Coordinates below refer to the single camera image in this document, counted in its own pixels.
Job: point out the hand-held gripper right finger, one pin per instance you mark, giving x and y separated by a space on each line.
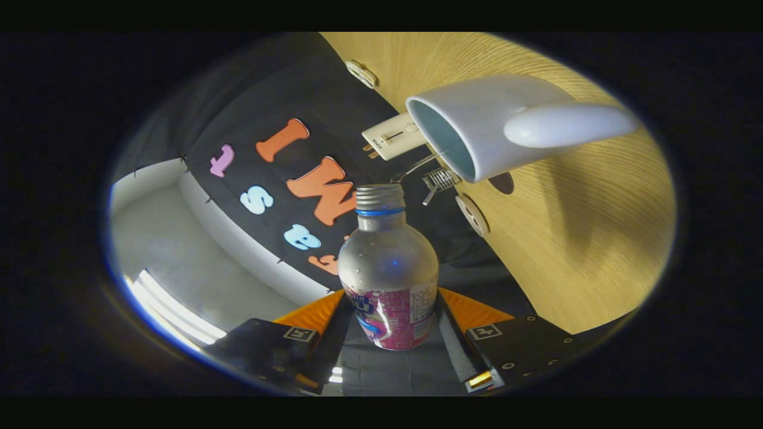
459 351

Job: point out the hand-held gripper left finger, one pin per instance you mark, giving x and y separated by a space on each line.
337 339

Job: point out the silver juice bottle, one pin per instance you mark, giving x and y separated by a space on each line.
387 268

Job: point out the dark brown round coaster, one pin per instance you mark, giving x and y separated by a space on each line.
503 185

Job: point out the white cup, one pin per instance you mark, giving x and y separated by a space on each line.
477 113

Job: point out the ceiling light panel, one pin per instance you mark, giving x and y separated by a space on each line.
335 375
173 313

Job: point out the white oval plate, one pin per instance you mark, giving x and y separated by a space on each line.
471 214

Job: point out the wooden table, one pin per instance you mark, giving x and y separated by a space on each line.
566 250

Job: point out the metal spoon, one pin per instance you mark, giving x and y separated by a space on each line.
429 197

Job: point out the white toaster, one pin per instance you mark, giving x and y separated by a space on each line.
396 140

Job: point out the black backdrop cloth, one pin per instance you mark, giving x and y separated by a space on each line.
250 107

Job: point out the white divided snack tray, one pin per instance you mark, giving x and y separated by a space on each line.
361 74

